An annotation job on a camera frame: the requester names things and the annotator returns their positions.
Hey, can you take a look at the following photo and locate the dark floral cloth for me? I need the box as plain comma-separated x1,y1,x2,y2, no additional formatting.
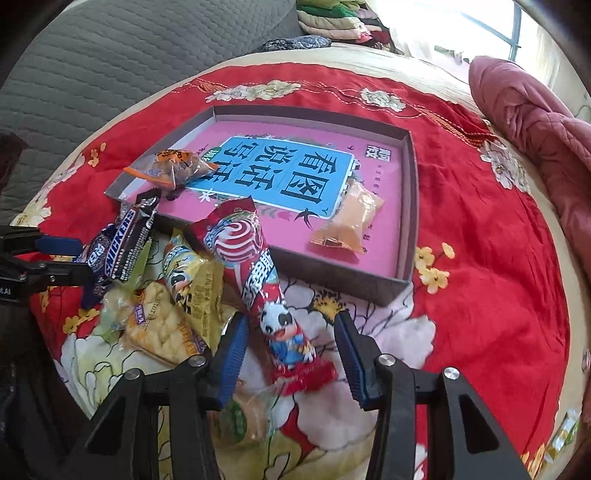
263,34,333,52

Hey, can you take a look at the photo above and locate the clear cracker packet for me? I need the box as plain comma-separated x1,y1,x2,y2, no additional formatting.
99,281,208,367

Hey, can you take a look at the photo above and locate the red panda snack packet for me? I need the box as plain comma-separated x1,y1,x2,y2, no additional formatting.
190,196,337,398

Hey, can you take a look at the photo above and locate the pink quilt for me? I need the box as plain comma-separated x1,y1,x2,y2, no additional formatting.
468,55,591,296

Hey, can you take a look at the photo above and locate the yellow cake packet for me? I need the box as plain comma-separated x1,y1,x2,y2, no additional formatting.
309,178,386,254

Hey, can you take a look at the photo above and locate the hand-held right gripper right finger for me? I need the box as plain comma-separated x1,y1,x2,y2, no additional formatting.
332,310,532,480

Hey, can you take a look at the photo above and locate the green label snack packet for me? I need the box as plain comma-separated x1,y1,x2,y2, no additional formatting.
208,383,296,453

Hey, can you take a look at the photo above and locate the red floral blanket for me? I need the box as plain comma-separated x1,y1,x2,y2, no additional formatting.
9,62,571,480

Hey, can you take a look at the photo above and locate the grey cardboard box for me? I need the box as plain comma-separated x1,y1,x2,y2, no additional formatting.
104,106,420,308

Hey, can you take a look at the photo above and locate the yellow panda snack packet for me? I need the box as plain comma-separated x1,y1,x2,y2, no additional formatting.
161,228,227,352

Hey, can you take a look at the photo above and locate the pile of folded clothes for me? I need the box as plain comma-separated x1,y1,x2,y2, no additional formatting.
295,0,402,51

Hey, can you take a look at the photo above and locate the small yellow candy packet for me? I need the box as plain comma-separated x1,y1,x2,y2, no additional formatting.
542,408,583,467

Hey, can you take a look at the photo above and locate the grey quilted sofa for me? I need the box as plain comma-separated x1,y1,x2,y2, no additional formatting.
0,0,305,227

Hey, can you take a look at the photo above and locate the orange snack packet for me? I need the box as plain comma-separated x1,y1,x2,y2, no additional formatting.
123,150,220,190

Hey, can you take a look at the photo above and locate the dark chocolate bar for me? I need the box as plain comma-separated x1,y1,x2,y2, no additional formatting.
99,187,162,282

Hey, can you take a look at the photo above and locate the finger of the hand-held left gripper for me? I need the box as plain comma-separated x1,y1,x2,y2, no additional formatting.
0,256,114,301
0,225,85,258

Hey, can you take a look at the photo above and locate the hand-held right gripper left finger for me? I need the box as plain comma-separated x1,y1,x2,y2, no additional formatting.
69,313,252,480

